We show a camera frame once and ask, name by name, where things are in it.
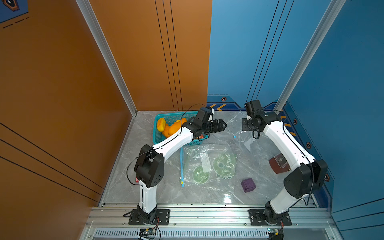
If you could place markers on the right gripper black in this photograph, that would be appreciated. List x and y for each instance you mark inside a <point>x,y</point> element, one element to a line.
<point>247,124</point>

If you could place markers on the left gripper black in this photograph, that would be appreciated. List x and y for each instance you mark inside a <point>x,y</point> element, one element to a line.
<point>216,125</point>

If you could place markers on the clear zip-top bag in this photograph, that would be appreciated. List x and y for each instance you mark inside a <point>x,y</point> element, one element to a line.
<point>253,148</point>

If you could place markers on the large orange mango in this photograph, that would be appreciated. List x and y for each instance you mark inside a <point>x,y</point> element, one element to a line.
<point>176,126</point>

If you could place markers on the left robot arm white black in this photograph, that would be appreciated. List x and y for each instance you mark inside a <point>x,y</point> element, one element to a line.
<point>150,164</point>

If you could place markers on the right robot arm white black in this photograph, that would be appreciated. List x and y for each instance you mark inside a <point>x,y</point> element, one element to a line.
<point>307,174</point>

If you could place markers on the orange mango middle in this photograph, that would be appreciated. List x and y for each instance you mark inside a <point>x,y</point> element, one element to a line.
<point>166,131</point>

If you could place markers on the yellow mango left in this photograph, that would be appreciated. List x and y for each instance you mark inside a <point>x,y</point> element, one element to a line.
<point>161,125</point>

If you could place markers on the clear bags stack green print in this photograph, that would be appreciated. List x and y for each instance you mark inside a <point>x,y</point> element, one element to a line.
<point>207,164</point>

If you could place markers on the dark red box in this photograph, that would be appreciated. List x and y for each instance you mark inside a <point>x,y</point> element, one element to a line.
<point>279,164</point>

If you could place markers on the teal plastic basket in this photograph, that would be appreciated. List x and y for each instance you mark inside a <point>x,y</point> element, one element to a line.
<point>170,118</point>

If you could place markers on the purple cube box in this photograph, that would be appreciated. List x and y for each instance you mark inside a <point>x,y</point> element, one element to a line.
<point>248,185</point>

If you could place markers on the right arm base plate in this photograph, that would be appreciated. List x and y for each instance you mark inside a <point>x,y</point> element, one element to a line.
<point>268,217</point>

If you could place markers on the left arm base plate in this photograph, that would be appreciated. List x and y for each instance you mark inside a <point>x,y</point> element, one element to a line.
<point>159,217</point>

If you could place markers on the aluminium rail front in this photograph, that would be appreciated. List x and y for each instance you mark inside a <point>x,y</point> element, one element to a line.
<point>212,217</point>

